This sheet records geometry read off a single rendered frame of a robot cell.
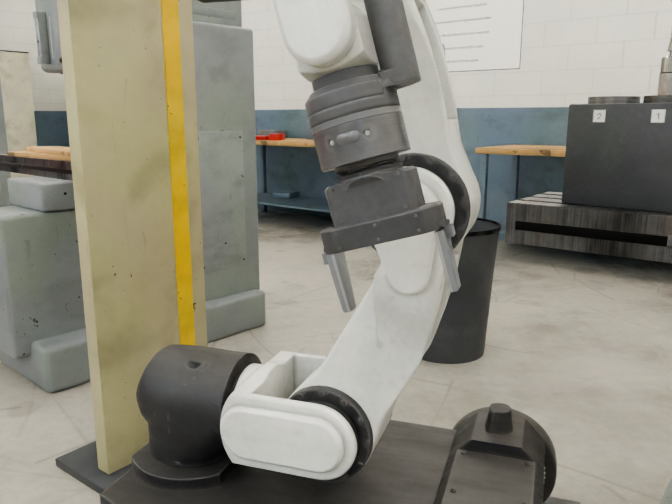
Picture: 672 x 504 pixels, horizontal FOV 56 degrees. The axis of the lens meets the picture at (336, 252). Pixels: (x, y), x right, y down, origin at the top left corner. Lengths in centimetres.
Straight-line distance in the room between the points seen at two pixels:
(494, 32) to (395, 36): 547
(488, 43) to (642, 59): 131
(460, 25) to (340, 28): 566
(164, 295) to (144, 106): 60
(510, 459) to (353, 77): 70
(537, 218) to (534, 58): 468
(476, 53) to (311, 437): 542
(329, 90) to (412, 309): 33
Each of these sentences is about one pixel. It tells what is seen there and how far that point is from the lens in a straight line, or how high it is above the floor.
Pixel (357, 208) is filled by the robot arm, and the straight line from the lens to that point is 59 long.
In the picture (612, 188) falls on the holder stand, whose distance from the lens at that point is 125.
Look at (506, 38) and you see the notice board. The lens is 600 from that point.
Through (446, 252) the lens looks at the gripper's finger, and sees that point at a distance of 59.
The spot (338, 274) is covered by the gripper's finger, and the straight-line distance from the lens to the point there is 61.
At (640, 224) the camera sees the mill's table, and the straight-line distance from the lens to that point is 120.
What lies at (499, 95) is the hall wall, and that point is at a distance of 599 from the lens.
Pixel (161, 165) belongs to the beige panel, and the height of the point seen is 97.
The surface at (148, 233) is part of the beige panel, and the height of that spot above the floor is 77.
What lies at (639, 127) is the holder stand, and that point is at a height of 110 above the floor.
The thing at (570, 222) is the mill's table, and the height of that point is 93.
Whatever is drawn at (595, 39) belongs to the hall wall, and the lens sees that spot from 574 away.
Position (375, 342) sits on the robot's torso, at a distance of 86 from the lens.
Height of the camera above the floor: 112
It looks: 12 degrees down
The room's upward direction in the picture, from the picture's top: straight up
